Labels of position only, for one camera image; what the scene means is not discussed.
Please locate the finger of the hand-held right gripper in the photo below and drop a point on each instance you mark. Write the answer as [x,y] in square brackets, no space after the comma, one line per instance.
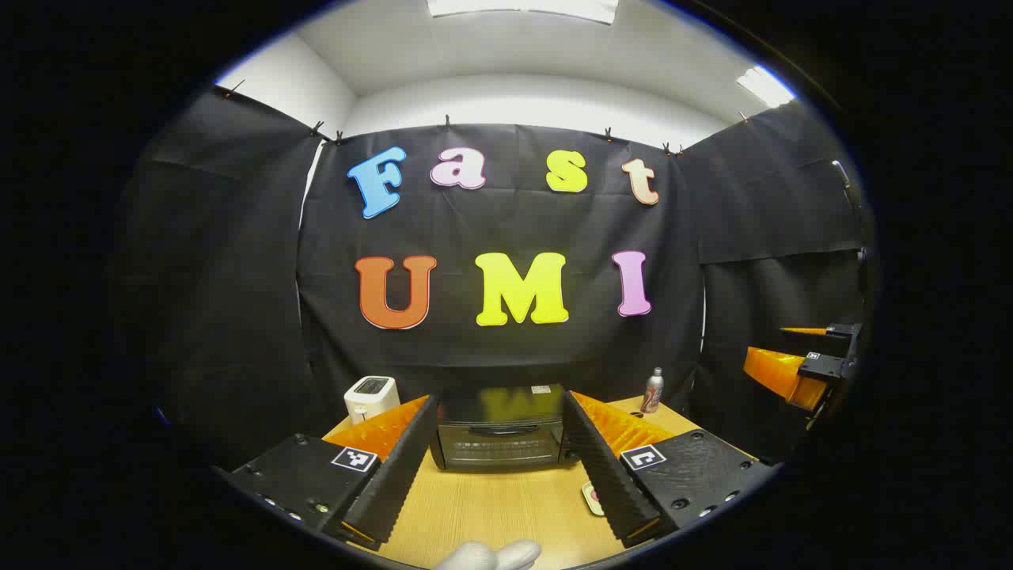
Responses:
[845,330]
[827,366]

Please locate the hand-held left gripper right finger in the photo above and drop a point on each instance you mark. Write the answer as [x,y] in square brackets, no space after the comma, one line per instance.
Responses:
[601,475]

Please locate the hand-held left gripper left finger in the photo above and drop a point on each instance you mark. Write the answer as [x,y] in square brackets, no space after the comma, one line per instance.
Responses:
[404,467]

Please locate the ceiling light panel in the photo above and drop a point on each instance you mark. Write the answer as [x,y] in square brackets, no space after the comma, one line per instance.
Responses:
[764,85]
[522,8]

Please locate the black backdrop cloth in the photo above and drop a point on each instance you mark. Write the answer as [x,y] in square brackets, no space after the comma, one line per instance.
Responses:
[514,229]

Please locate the silver bottle with red label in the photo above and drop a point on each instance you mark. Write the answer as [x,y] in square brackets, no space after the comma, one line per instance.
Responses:
[653,393]

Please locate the white square plate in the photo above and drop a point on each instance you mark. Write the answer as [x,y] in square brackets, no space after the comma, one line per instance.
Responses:
[589,499]

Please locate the white toaster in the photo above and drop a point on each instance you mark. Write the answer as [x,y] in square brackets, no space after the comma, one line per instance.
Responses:
[370,396]

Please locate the black electric oven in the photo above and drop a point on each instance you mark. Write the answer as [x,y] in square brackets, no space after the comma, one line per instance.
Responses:
[498,447]

